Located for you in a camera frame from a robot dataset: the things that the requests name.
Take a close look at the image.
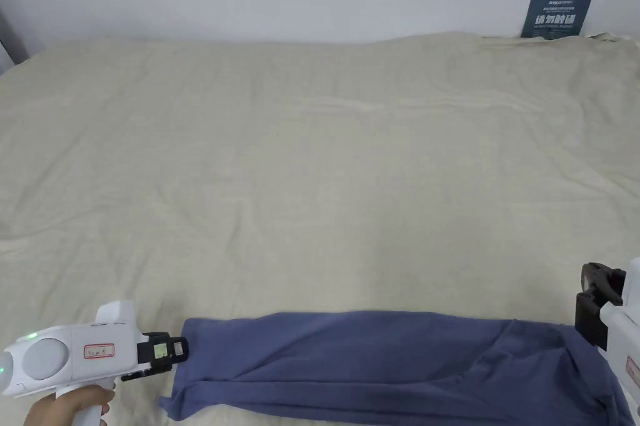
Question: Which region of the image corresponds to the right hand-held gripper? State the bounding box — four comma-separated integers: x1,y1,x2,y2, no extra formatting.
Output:
574,256,640,423

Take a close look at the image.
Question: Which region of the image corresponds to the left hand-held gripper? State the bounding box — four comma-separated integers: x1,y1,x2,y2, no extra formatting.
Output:
0,300,191,426

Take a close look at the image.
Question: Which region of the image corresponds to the dark blue shirt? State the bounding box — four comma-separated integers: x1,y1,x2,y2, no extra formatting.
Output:
158,309,637,426

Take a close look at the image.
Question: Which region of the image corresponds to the person's left hand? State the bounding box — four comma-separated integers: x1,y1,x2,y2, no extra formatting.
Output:
24,386,116,426

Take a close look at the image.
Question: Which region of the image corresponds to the bed with beige sheet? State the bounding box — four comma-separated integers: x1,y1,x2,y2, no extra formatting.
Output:
0,30,640,426

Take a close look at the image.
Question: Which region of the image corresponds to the dark blue sign card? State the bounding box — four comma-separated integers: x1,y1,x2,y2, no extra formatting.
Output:
519,0,594,40

